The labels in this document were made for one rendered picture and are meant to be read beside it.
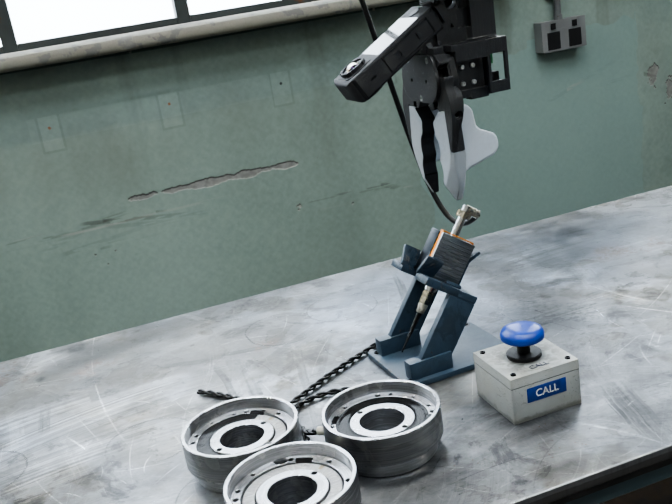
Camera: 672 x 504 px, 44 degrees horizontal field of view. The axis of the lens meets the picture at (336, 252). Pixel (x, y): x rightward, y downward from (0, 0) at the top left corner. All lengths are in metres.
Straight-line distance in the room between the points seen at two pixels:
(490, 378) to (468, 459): 0.09
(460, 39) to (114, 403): 0.53
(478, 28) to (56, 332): 1.73
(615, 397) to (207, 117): 1.65
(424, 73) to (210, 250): 1.59
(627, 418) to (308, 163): 1.70
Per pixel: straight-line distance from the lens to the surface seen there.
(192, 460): 0.75
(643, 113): 2.89
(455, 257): 0.88
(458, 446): 0.76
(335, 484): 0.68
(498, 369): 0.78
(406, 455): 0.72
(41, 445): 0.92
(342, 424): 0.76
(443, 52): 0.82
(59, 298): 2.34
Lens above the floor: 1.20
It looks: 18 degrees down
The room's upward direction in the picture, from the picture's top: 9 degrees counter-clockwise
